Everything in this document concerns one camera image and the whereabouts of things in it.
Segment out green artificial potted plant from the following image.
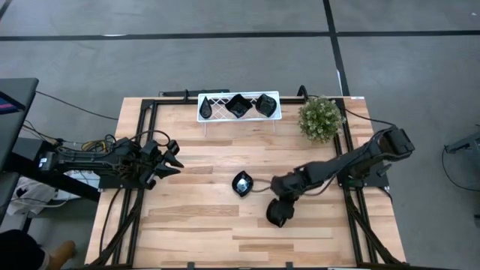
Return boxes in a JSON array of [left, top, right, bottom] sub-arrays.
[[298, 96, 346, 143]]

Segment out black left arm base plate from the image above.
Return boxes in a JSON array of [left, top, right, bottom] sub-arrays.
[[97, 172, 152, 191]]

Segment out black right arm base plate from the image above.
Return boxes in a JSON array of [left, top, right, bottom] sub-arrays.
[[337, 160, 390, 188]]

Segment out white plastic bag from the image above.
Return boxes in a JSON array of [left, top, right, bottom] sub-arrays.
[[6, 175, 57, 218]]

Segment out black floor cable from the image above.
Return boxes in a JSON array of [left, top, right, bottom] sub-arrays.
[[35, 90, 119, 122]]

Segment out black leaf-shaped mini plate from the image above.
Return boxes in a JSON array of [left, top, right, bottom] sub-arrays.
[[254, 93, 278, 118], [231, 170, 255, 198], [265, 200, 296, 229]]

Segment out yellow cable bundle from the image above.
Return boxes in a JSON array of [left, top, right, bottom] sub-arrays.
[[81, 138, 113, 153]]

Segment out black teardrop mini plate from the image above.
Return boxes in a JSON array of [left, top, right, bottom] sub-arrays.
[[199, 95, 213, 119]]

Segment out laptop screen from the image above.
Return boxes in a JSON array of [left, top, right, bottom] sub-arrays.
[[0, 91, 23, 116]]

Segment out black wavy square mini plate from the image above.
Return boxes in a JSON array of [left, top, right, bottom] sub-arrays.
[[224, 93, 254, 119]]

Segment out person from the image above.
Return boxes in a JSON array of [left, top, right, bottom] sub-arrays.
[[0, 228, 78, 270]]

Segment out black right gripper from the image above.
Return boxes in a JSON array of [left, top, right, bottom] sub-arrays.
[[269, 170, 301, 221]]

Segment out black desk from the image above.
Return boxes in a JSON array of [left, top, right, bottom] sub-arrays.
[[0, 77, 101, 252]]

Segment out grey floor stand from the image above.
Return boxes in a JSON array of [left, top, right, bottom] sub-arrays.
[[444, 123, 480, 163]]

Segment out white lattice shelf rack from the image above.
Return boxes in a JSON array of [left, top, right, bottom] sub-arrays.
[[196, 90, 283, 134]]

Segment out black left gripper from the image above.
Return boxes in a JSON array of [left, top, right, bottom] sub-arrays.
[[134, 140, 185, 188]]

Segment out white cardboard box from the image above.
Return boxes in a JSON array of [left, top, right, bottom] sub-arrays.
[[55, 170, 102, 202]]

